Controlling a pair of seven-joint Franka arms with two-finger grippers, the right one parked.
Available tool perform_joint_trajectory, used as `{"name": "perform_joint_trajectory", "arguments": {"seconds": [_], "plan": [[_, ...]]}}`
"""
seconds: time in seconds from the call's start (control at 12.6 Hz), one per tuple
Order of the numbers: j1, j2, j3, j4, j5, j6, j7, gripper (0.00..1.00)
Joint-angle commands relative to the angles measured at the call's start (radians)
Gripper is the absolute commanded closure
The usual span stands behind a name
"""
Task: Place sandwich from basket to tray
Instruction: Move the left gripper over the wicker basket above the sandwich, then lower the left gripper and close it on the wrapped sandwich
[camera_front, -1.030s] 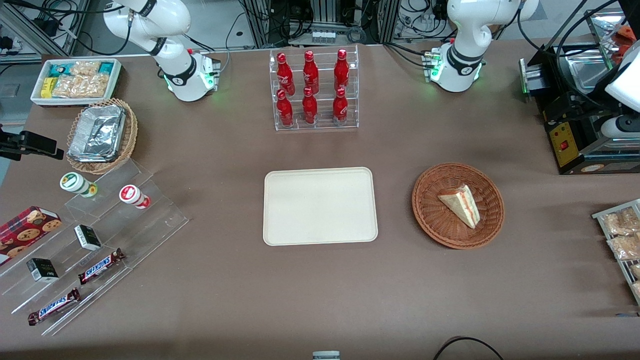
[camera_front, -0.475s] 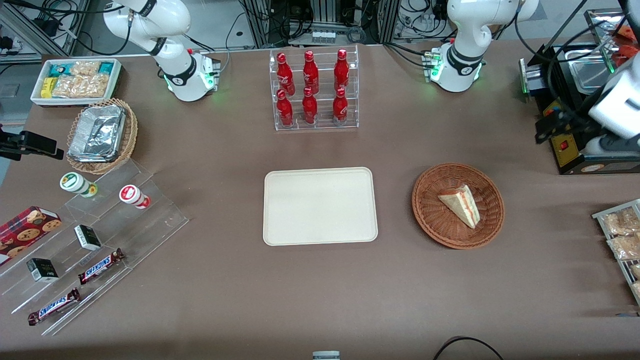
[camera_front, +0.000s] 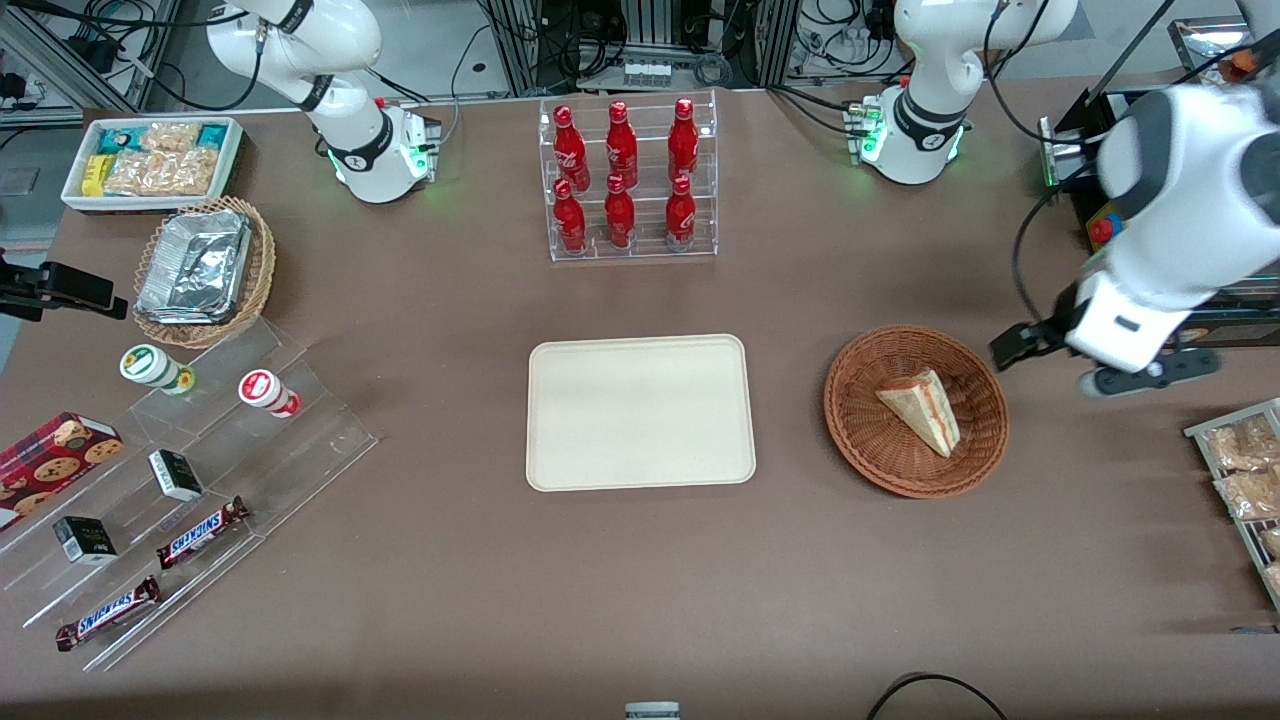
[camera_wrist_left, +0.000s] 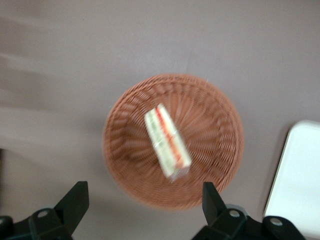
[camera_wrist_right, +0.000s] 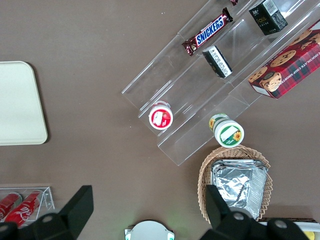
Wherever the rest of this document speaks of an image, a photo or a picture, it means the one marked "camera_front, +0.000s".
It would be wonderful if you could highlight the triangular sandwich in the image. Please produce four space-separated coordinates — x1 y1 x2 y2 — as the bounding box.
877 369 962 459

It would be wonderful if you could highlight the tray of packaged snacks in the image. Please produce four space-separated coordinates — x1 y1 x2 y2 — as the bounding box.
1184 397 1280 613

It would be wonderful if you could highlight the brown wicker basket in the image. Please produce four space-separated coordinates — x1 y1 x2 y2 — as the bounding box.
824 325 1010 500

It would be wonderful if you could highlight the beige plastic tray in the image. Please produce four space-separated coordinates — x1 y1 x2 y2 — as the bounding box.
526 334 758 494

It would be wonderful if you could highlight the light wicker basket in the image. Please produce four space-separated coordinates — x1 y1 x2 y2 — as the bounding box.
132 196 277 350

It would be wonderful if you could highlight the black food warmer machine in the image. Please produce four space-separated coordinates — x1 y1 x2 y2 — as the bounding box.
1037 15 1280 350

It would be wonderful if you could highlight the red cola bottle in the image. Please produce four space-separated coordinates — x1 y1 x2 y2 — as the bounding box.
552 105 592 193
667 97 700 183
664 175 698 252
603 174 637 250
552 178 589 255
604 101 640 189

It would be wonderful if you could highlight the clear acrylic bottle rack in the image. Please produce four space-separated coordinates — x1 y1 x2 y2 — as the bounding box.
539 89 719 264

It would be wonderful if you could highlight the clear acrylic stepped shelf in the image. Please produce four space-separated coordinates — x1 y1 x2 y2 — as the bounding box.
0 317 380 674

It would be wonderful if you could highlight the red lid yogurt cup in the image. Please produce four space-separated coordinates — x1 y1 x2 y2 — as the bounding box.
237 368 302 419

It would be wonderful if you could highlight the aluminium foil container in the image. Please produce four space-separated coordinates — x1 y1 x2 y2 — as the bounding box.
136 209 253 327

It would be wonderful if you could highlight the Snickers chocolate bar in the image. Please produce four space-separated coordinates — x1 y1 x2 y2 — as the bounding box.
54 575 163 653
155 496 251 571

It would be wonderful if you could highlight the small black carton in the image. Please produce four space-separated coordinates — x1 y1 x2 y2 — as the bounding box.
147 448 205 503
52 515 119 567

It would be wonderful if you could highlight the green lid yogurt cup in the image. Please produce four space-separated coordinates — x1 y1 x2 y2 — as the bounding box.
119 343 197 396

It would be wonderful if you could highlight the clear bag of crackers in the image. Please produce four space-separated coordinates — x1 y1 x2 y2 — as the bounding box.
139 121 203 153
103 148 220 198

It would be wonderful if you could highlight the black clamp device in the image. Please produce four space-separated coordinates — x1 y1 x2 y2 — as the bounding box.
0 248 130 323

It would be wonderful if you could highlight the white rectangular snack bin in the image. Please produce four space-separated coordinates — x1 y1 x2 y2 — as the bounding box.
61 116 245 214

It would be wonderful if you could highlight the red cookie box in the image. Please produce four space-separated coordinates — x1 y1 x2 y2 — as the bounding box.
0 411 125 533

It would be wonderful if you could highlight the black floor cable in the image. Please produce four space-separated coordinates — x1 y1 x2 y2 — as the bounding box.
865 673 1012 720

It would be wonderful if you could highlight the aluminium frame rack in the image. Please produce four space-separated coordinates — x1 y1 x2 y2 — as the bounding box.
478 0 803 98

